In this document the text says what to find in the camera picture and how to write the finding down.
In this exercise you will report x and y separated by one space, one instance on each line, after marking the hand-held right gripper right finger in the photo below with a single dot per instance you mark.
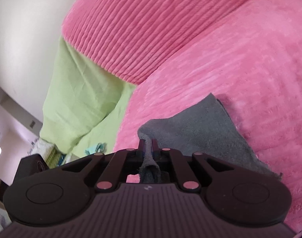
154 148

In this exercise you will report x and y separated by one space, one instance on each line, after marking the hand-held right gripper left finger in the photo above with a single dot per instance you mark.
141 148

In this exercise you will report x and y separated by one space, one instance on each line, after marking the grey cloth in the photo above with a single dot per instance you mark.
205 133

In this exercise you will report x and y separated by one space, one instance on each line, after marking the white and green pack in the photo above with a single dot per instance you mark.
45 149

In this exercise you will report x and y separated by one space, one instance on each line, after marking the teal cloth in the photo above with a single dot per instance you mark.
96 148

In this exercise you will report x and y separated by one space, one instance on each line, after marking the yellow-green sofa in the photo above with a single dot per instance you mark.
79 99

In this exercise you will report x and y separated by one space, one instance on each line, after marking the pink fleece blanket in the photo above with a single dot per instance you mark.
215 54

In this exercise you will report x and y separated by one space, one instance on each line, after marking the wall vent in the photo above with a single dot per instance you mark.
32 124

